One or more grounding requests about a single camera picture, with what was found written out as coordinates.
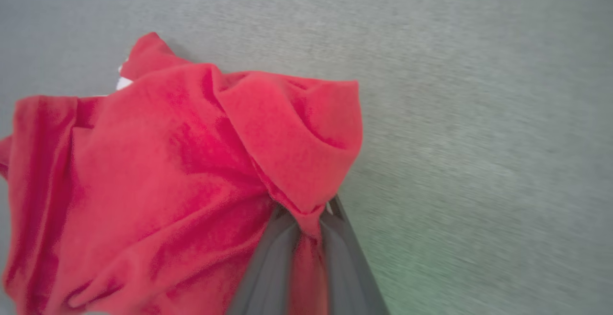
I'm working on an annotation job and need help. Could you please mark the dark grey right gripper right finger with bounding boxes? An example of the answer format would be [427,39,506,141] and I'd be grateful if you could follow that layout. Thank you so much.
[320,194,390,315]

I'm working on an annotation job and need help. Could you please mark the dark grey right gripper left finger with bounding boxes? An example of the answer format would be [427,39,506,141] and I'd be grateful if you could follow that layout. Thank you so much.
[225,206,301,315]

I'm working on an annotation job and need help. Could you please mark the red fleece cloth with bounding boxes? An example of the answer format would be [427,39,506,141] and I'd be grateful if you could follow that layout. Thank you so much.
[0,32,363,315]

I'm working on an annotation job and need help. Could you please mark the grey fabric surface cover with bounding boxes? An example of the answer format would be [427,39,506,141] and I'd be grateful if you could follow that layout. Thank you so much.
[0,0,613,315]

